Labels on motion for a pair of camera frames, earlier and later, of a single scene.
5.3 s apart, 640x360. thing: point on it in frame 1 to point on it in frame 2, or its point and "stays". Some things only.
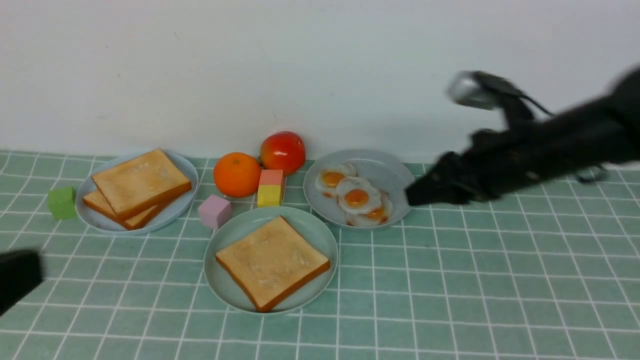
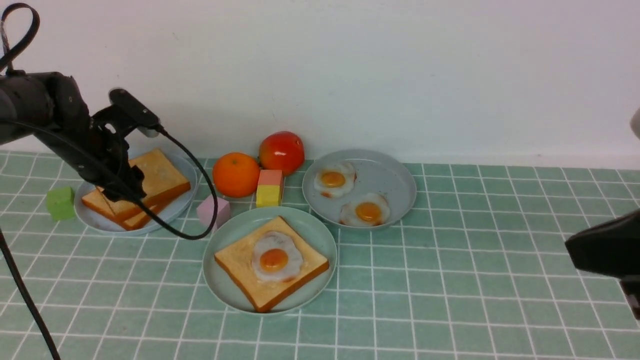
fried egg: x=377 y=216 stays
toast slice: x=272 y=261 stays
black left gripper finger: x=20 y=271 to x=75 y=134
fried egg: x=355 y=196 to x=275 y=257
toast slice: x=141 y=182 stays
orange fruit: x=237 y=174 stays
